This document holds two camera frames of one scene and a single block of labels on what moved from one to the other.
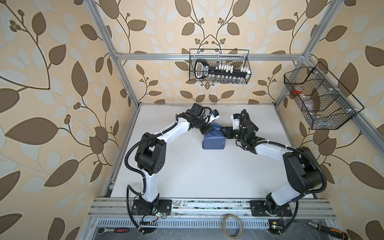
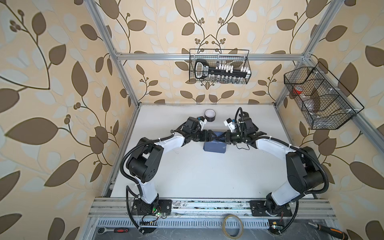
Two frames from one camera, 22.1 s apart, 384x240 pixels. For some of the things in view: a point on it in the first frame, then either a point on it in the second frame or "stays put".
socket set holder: [221, 73] stays put
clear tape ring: [241, 229] stays put
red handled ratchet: [103, 230] stays put
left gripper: [206, 130] to [209, 136]
